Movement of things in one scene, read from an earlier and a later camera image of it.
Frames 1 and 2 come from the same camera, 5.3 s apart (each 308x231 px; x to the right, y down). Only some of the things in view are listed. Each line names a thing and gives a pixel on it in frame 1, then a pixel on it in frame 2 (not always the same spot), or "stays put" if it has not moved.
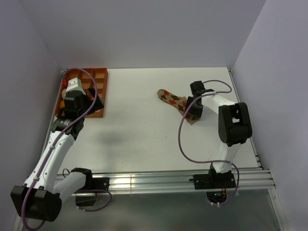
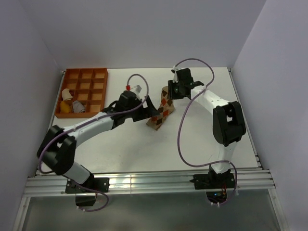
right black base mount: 214,181 stays put
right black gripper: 196,114 to 172,96
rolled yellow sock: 62,104 stays put
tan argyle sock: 180,102 to 166,107
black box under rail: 85,200 stays put
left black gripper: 98,105 to 146,112
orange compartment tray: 100,77 stays put
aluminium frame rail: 248,177 stays put
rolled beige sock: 63,93 stays put
